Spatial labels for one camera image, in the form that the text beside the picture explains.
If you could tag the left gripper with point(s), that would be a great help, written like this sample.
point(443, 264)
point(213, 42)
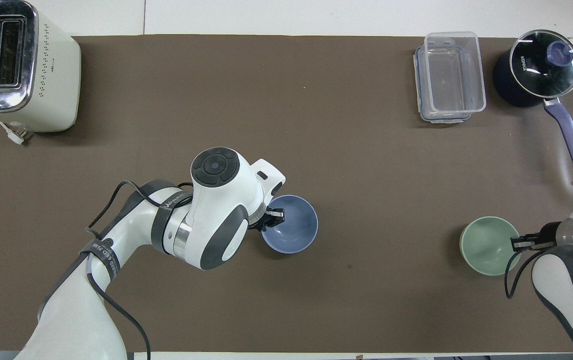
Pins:
point(258, 225)

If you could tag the cream white toaster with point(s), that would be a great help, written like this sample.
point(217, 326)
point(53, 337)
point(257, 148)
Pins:
point(51, 75)

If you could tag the dark blue pot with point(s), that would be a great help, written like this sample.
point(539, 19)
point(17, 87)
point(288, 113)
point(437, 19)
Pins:
point(504, 82)

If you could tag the clear plastic container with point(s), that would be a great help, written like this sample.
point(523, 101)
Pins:
point(454, 75)

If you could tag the green bowl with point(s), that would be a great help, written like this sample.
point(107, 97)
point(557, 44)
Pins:
point(486, 247)

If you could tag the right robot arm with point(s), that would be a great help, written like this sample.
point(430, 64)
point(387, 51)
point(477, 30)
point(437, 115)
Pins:
point(556, 272)

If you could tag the blue-rimmed container lid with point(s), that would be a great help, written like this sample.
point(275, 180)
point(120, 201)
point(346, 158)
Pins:
point(420, 95)

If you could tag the glass pot lid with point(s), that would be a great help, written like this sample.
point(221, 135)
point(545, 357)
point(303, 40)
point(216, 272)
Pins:
point(541, 70)

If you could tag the white power plug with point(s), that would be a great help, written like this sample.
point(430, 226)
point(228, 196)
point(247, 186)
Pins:
point(15, 134)

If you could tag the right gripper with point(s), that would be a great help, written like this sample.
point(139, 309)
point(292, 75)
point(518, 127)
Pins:
point(549, 235)

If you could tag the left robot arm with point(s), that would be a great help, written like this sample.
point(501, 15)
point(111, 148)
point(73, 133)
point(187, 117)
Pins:
point(216, 200)

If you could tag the blue bowl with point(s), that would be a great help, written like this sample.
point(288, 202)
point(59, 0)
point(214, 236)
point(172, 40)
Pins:
point(294, 230)

